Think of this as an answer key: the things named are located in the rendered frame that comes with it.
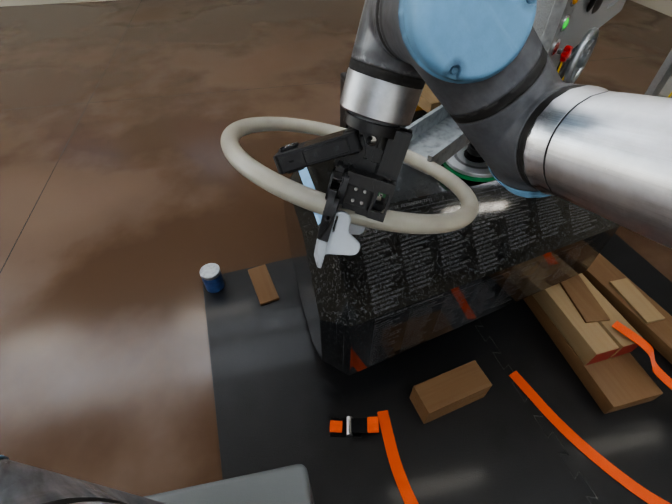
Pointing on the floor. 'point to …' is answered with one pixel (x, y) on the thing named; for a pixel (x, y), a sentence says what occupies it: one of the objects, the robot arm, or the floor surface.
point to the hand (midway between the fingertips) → (320, 249)
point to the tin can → (211, 275)
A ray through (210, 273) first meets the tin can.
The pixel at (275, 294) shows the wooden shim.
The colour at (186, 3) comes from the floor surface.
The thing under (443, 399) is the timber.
